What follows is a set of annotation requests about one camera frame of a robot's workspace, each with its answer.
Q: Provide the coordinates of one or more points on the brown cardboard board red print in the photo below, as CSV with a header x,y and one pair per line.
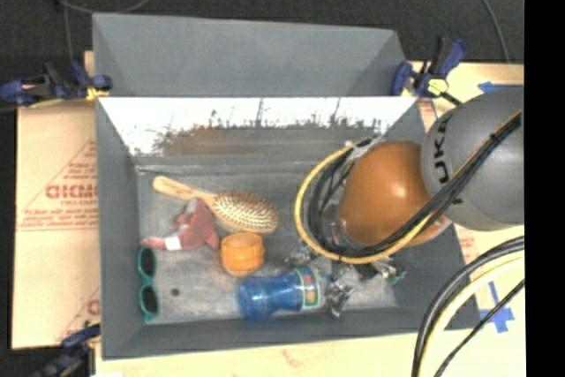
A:
x,y
53,243

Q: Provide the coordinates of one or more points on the orange ribbed cup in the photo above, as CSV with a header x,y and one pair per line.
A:
x,y
242,254

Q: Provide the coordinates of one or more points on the wooden hairbrush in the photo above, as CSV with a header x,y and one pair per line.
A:
x,y
238,209

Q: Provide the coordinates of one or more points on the grey metal bin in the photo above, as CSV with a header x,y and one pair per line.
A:
x,y
247,66

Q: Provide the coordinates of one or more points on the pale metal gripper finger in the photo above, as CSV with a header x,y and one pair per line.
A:
x,y
301,255
340,295

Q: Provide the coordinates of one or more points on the red and white plush toy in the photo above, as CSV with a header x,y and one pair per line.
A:
x,y
196,229

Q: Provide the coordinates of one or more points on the blue plastic bottle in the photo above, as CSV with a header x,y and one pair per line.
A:
x,y
273,291

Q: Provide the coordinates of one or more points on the green sunglasses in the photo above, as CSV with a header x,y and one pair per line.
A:
x,y
148,298

